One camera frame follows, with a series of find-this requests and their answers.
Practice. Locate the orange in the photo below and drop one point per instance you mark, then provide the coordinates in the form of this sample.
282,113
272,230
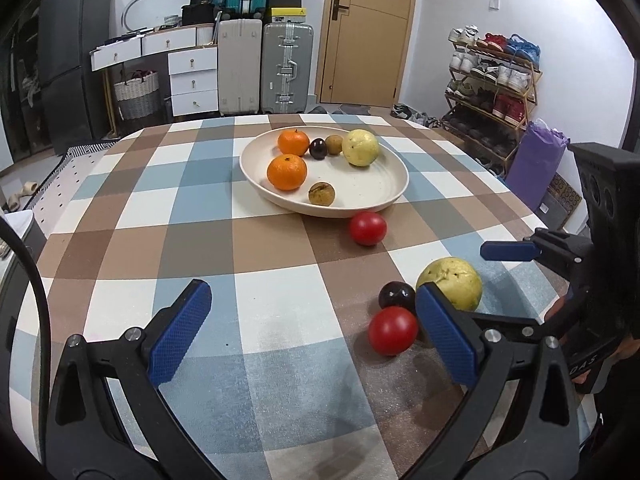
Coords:
287,172
293,141

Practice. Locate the person's right forearm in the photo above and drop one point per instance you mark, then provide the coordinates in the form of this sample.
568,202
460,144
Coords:
617,400

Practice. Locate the oval metal frame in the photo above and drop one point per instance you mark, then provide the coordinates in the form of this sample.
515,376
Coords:
131,5

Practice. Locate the wooden door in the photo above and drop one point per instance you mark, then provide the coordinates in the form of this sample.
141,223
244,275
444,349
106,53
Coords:
370,35

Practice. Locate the checked tablecloth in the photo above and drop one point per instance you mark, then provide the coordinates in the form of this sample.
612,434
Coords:
200,260

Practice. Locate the group of assorted shoes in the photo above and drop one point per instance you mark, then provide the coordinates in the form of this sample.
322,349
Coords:
500,72

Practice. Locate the dark glass wardrobe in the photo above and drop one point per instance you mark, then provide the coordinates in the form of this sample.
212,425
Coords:
20,85

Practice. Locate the beige slippers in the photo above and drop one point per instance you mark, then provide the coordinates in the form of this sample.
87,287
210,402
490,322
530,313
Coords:
20,196

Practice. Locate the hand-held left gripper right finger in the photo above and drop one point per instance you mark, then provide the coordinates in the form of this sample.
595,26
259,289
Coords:
445,335

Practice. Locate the brown round fruit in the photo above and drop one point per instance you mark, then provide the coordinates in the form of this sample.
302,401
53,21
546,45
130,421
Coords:
334,144
321,193

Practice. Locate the black fridge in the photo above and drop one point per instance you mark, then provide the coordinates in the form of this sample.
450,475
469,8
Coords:
70,60

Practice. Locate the white drawer desk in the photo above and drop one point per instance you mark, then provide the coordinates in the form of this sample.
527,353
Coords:
192,80

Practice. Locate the wicker basket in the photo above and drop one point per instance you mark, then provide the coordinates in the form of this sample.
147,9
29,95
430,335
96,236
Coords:
136,97

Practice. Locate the black white sneakers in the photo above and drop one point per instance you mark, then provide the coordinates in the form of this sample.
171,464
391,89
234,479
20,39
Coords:
407,112

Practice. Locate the yellow-green guava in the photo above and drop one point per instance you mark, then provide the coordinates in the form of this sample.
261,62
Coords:
361,147
450,284

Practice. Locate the cream round plate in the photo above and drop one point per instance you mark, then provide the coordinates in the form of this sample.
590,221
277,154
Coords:
365,185

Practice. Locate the person's right hand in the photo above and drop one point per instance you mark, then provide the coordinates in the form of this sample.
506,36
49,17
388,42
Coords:
556,312

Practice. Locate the yellow black shoe box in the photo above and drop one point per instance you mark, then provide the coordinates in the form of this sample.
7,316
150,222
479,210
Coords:
285,15

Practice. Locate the red tomato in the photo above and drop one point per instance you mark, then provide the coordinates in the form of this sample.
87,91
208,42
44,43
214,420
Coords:
367,228
393,331

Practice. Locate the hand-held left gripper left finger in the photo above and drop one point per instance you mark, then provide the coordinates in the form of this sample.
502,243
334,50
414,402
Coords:
180,330

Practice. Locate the purple fabric bag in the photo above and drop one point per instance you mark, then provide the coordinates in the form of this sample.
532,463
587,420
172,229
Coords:
535,170

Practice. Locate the dark doormat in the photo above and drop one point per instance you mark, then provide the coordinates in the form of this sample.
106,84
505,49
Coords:
562,200

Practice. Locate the beige suitcase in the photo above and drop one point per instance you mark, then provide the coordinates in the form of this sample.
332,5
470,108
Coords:
240,67

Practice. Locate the wooden shoe rack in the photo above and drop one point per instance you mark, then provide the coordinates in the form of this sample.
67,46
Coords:
534,90

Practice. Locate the black storage box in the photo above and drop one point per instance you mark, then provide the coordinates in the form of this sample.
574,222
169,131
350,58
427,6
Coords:
199,15

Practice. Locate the dark purple plum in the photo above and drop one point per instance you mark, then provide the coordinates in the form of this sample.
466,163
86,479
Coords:
318,148
396,295

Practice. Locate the patterned floor rug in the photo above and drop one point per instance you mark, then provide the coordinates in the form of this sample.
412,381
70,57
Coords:
75,160

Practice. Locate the silver suitcase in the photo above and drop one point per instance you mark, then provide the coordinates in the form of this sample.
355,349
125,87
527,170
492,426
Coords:
287,67

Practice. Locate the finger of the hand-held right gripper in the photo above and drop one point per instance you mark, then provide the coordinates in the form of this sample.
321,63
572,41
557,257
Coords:
505,251
505,322

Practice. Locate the grey slippers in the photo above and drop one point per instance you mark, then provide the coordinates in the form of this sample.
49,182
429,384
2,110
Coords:
345,110

